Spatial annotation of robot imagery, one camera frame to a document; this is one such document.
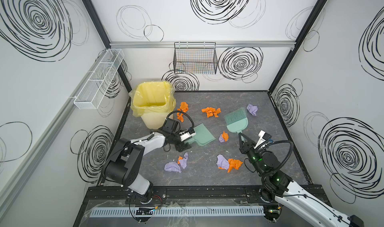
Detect orange paper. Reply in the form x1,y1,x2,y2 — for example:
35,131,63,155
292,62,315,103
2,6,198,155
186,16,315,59
228,159,244,173

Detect small orange purple scrap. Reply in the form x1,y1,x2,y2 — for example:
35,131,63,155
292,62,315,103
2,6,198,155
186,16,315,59
219,131,229,143

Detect green hand brush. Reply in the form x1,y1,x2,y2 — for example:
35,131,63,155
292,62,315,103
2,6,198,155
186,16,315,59
224,108,249,134

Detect purple paper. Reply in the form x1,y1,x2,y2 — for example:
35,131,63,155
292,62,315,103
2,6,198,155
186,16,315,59
164,162,182,173
217,155,230,170

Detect green dustpan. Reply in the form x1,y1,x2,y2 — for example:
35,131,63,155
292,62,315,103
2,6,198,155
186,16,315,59
186,124,216,147

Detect orange paper scrap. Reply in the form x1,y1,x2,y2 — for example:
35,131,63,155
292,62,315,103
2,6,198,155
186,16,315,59
177,102,189,123

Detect orange paper scraps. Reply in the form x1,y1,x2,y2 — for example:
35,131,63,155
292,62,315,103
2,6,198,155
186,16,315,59
201,107,221,118

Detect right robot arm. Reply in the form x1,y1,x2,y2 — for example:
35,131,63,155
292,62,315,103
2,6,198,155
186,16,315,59
238,132,365,227

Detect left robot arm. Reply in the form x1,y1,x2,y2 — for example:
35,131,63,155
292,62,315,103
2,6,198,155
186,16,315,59
101,119,196,199

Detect cream trash bin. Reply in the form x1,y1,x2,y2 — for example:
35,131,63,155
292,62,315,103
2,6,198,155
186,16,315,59
138,106,175,129

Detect purple paper ball back right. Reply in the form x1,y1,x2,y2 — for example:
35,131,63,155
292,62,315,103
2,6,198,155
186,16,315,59
247,104,258,116

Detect yellow plastic bin liner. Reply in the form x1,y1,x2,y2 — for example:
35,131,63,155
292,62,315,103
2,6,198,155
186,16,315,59
129,81,176,117

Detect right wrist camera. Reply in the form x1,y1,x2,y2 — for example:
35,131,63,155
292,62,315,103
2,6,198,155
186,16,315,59
255,131,272,148

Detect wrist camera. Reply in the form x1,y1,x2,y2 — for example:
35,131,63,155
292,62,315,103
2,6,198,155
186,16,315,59
179,128,196,142
255,131,272,148

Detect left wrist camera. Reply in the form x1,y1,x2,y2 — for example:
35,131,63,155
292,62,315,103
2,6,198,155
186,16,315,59
179,128,196,142

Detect white slotted cable duct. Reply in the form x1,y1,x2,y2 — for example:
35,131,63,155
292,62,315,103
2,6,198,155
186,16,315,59
89,206,265,218

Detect black front rail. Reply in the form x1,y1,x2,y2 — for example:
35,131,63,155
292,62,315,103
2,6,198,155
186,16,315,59
84,185,263,203

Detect black wire basket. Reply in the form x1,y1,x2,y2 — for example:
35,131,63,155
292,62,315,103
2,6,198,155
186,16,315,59
173,47,219,75

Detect white wire shelf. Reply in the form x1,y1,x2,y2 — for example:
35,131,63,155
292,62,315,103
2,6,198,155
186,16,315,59
74,49,124,110

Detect aluminium wall rail back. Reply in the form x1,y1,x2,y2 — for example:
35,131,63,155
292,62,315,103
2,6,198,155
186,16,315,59
110,41,296,49

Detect aluminium wall rail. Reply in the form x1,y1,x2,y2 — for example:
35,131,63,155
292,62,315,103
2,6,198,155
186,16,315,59
110,41,296,49
0,51,109,211

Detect aluminium wall rail left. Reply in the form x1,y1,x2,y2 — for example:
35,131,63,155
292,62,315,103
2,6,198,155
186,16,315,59
0,51,109,211

